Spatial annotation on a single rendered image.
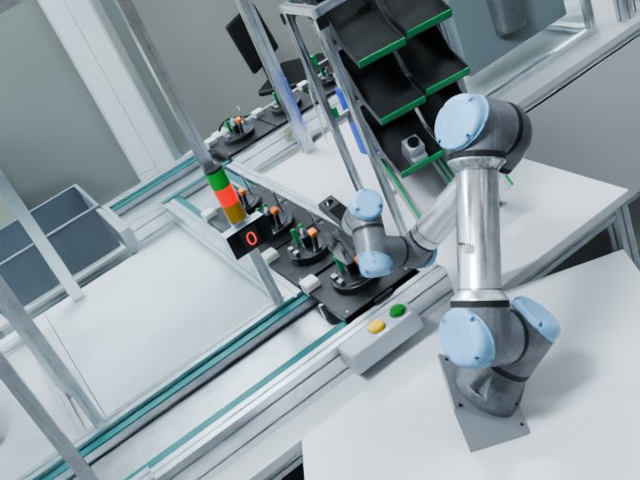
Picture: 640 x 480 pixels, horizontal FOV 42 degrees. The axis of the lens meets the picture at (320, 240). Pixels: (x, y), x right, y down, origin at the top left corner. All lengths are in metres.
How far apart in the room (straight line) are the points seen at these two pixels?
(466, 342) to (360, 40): 0.85
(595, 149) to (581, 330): 1.52
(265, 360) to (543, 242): 0.82
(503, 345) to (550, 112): 1.72
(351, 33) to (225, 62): 3.87
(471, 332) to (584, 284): 0.62
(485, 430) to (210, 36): 4.49
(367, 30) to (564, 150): 1.39
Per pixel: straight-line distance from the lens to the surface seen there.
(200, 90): 6.03
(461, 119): 1.64
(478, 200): 1.63
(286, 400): 2.06
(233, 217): 2.13
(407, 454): 1.88
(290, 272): 2.40
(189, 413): 2.20
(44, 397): 2.74
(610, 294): 2.11
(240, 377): 2.21
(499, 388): 1.77
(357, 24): 2.14
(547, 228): 2.38
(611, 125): 3.48
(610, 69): 3.41
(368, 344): 2.03
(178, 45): 5.94
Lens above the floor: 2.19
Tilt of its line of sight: 29 degrees down
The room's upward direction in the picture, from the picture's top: 25 degrees counter-clockwise
